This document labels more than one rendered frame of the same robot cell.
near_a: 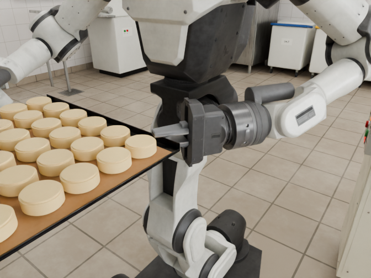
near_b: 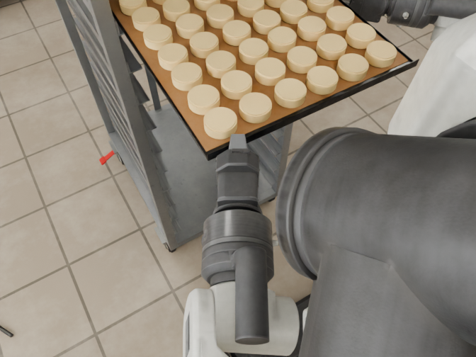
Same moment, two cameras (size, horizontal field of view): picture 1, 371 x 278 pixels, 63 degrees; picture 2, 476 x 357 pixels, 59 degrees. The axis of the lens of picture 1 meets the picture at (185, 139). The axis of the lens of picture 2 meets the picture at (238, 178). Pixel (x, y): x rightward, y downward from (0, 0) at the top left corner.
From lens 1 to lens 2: 73 cm
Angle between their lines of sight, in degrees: 79
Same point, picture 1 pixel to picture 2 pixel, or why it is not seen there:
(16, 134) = (280, 37)
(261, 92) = (237, 263)
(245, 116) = (212, 231)
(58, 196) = (161, 61)
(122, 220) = not seen: outside the picture
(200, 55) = not seen: hidden behind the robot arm
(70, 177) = (180, 66)
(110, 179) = (183, 98)
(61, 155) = (220, 63)
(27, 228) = (152, 54)
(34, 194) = (169, 49)
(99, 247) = not seen: hidden behind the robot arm
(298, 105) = (192, 314)
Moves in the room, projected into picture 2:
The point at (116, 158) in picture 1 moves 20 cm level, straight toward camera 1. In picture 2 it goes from (193, 95) to (69, 83)
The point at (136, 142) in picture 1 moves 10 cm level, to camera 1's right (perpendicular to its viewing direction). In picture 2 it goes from (217, 115) to (188, 165)
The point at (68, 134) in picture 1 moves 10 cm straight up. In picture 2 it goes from (262, 69) to (265, 14)
